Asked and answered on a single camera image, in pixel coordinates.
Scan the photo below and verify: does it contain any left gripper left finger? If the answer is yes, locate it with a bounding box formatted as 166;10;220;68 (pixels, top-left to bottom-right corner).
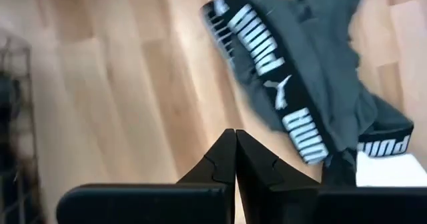
176;129;238;224

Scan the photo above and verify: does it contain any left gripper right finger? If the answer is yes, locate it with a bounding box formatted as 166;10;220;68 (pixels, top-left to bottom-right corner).
235;129;323;224

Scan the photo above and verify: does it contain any grey Puma underwear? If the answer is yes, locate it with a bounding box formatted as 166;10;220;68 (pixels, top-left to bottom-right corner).
199;0;415;187

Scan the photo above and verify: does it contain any white cloth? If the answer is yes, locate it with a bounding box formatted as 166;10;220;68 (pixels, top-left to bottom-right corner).
355;152;427;187

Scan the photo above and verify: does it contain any metal wire basket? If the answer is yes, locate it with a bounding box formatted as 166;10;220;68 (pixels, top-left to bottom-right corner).
0;33;46;224

